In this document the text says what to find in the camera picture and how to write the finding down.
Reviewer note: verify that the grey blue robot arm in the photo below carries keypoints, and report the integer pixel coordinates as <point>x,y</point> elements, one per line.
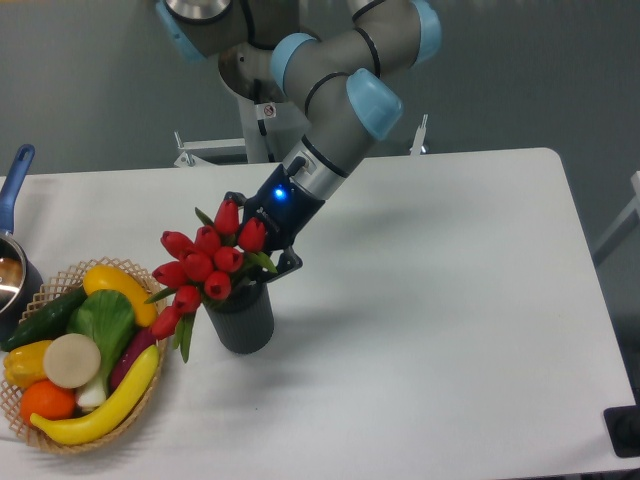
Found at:
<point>311,107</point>

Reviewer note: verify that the black device at table edge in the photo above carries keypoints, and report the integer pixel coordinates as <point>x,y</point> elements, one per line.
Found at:
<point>623,428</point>

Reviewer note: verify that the green bok choy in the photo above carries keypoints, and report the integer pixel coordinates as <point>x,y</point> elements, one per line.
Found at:
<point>106,317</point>

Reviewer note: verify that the white furniture at right edge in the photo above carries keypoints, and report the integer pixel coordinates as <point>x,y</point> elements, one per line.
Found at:
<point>623,224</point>

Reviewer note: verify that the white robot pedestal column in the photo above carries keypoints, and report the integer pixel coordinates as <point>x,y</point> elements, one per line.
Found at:
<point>271,124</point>

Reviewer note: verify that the beige round slice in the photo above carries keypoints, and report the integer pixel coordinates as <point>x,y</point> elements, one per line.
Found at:
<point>71,361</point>

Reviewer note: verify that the yellow bell pepper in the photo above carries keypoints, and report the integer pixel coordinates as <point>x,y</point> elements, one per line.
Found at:
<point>24,366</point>

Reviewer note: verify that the yellow squash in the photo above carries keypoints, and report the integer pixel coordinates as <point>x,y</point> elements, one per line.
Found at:
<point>106,277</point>

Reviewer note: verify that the woven wicker basket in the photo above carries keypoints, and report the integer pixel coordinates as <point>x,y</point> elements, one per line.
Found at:
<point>63,282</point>

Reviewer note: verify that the purple sweet potato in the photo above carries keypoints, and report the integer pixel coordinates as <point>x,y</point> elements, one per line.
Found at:
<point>140,342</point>

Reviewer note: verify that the red tulip bouquet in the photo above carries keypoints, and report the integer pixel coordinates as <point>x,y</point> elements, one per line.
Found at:
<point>202,270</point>

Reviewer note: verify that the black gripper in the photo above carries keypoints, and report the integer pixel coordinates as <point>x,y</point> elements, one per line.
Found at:
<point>284,208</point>

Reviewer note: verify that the green cucumber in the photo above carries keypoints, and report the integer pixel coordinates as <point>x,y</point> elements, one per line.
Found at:
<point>46,323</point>

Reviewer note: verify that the yellow banana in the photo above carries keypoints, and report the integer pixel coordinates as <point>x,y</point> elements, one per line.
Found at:
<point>108,416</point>

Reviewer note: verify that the orange fruit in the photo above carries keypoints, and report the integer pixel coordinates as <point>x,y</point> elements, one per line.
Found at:
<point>47,400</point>

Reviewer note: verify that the white metal base frame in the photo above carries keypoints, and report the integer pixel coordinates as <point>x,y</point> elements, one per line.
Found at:
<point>233,151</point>

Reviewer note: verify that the dark grey ribbed vase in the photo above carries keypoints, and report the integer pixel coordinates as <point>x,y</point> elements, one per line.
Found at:
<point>244,323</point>

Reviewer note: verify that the blue handled saucepan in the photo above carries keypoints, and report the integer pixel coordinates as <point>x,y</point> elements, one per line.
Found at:
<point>20,279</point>

